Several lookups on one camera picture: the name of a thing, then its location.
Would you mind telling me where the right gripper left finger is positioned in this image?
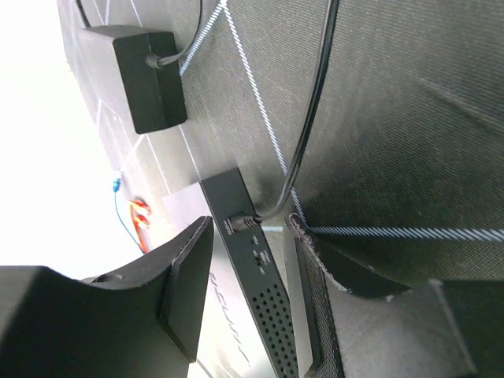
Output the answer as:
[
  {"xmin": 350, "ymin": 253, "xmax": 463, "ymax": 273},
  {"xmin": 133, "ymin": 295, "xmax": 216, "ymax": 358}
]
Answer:
[{"xmin": 1, "ymin": 217, "xmax": 214, "ymax": 377}]

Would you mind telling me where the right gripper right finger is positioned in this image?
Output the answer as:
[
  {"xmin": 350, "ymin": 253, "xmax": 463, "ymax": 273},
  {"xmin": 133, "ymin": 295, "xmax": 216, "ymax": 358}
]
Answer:
[{"xmin": 283, "ymin": 215, "xmax": 503, "ymax": 377}]

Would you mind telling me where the black network switch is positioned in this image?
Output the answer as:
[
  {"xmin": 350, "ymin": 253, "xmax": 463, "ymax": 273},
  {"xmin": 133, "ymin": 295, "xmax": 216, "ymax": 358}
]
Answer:
[{"xmin": 163, "ymin": 169, "xmax": 321, "ymax": 377}]

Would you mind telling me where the black power cord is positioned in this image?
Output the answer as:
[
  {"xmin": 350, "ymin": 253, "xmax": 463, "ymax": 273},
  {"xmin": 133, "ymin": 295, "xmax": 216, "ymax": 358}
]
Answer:
[{"xmin": 74, "ymin": 0, "xmax": 342, "ymax": 234}]

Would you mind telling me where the blue ethernet cable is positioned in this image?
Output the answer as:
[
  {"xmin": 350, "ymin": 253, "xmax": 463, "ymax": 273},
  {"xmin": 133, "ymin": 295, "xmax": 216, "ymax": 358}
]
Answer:
[{"xmin": 112, "ymin": 176, "xmax": 149, "ymax": 253}]

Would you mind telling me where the black grid mat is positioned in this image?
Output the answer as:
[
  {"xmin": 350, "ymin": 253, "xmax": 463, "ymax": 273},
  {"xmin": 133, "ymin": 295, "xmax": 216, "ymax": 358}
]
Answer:
[{"xmin": 57, "ymin": 0, "xmax": 504, "ymax": 378}]

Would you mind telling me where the black power adapter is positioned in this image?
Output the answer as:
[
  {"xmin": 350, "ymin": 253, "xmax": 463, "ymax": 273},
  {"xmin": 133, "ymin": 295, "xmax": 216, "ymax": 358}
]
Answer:
[{"xmin": 78, "ymin": 25, "xmax": 187, "ymax": 135}]

